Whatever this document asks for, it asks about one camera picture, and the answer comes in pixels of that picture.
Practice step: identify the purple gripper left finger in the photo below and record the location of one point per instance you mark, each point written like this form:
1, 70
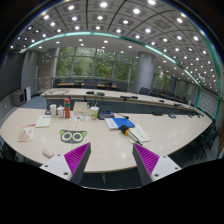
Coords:
77, 160

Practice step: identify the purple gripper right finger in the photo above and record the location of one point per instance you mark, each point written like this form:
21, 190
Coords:
146, 161

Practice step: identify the pink computer mouse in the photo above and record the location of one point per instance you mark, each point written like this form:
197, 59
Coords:
48, 153

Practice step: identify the white notebook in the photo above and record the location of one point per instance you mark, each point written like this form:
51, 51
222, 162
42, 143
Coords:
140, 133

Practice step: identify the microphone with yellow band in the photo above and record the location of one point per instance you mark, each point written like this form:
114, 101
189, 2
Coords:
127, 132

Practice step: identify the blue folder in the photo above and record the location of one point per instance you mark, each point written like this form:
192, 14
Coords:
123, 121

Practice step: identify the white paper booklet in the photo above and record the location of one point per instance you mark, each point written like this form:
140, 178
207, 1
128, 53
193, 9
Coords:
43, 121

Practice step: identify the beige cardboard box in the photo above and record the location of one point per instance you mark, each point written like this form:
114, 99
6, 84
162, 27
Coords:
81, 108

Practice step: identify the white cup with green label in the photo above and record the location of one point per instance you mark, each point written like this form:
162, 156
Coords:
94, 112

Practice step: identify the clear plastic jar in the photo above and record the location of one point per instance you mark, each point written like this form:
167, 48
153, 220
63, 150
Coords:
60, 111

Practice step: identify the white paper cup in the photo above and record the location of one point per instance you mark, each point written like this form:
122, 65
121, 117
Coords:
53, 109

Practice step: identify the red and white booklet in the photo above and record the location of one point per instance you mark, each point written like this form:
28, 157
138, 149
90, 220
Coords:
26, 133

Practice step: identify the red thermos bottle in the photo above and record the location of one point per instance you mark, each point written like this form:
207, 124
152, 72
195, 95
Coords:
67, 107

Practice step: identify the grey round pillar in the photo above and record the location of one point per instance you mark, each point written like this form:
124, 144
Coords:
144, 71

